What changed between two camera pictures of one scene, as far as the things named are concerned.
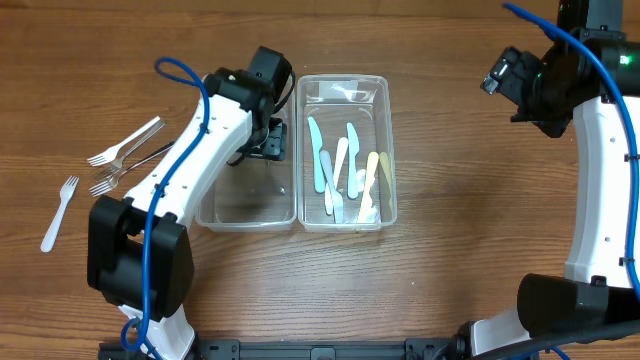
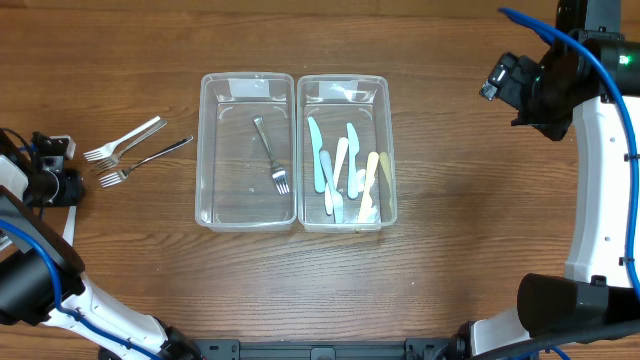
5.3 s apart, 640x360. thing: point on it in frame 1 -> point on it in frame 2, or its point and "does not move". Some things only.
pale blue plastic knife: x=335 y=195 does not move
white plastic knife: x=340 y=159 does not move
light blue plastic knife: x=317 y=144 does not move
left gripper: x=273 y=142 -> x=70 y=187
